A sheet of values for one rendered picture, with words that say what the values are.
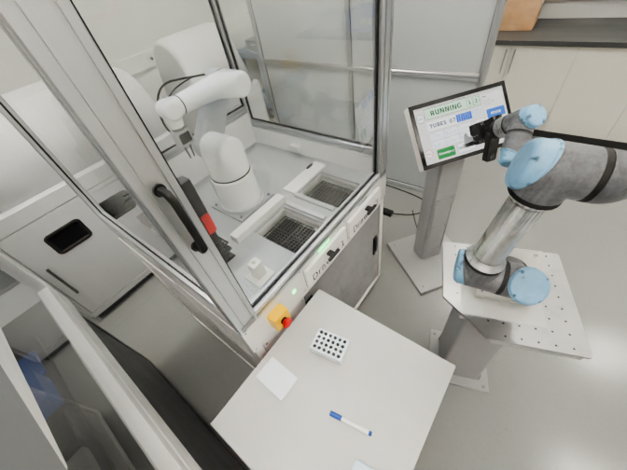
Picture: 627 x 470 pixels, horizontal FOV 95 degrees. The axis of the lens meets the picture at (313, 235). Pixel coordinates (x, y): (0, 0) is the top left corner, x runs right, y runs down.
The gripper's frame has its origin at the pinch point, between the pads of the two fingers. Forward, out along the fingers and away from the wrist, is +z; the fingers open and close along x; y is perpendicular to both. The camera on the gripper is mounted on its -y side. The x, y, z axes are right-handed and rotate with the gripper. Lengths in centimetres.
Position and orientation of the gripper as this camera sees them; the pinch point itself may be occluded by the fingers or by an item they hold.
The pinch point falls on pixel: (466, 146)
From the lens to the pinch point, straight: 147.6
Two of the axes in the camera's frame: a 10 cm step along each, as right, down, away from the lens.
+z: -1.3, -0.8, 9.9
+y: -2.9, -9.5, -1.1
